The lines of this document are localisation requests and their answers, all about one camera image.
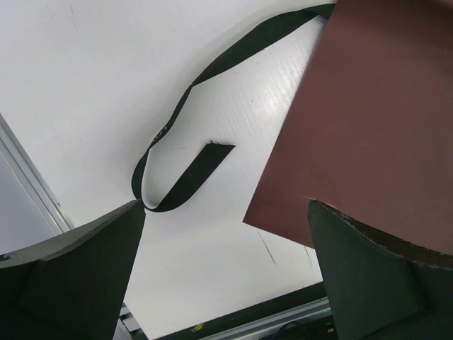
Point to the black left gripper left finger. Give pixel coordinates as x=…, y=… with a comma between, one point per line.
x=72, y=286

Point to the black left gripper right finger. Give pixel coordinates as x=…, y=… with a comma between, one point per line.
x=380, y=286

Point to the red and maroon wrapping paper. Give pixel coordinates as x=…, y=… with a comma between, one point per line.
x=369, y=131

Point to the black ribbon with gold lettering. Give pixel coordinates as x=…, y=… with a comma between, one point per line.
x=213, y=154

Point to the aluminium frame rail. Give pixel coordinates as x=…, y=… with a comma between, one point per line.
x=32, y=182

